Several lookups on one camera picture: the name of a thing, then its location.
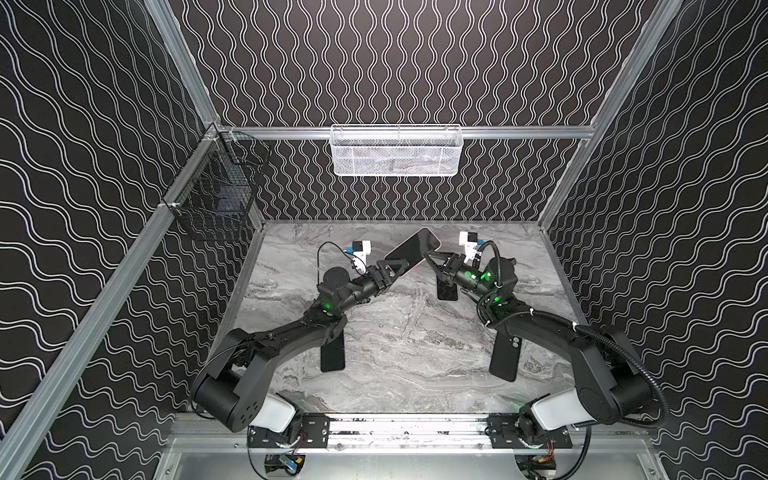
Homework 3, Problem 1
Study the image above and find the black phone purple edge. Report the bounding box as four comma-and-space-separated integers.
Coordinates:
383, 227, 442, 278

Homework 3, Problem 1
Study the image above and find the black phone blue edge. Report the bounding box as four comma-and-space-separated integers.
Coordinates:
320, 332, 346, 373

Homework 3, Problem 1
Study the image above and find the black phone case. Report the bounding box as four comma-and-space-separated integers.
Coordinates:
488, 332, 522, 383

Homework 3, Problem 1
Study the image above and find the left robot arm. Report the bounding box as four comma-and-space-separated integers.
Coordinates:
191, 259, 410, 432

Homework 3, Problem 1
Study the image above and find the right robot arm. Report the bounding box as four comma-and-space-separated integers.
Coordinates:
424, 251, 671, 437

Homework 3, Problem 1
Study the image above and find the aluminium back crossbar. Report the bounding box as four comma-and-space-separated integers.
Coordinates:
220, 125, 596, 141

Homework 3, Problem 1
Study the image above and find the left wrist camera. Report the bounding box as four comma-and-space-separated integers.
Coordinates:
346, 240, 372, 274

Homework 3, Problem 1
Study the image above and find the white wire mesh basket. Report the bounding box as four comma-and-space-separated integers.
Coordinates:
329, 135, 464, 177

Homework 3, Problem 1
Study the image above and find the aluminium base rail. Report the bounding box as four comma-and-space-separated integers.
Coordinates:
173, 410, 661, 457

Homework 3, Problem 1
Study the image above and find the black wire mesh basket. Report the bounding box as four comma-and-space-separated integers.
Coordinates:
170, 131, 274, 243

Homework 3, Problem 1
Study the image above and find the aluminium corner post right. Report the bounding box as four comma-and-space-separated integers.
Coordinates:
538, 0, 683, 231

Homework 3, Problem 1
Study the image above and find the aluminium corner post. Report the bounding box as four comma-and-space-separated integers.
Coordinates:
145, 0, 221, 125
538, 0, 683, 231

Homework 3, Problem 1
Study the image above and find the aluminium corner post left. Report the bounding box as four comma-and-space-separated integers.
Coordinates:
145, 0, 221, 125

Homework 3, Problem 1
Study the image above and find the aluminium left side rail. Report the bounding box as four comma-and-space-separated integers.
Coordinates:
1, 124, 218, 479

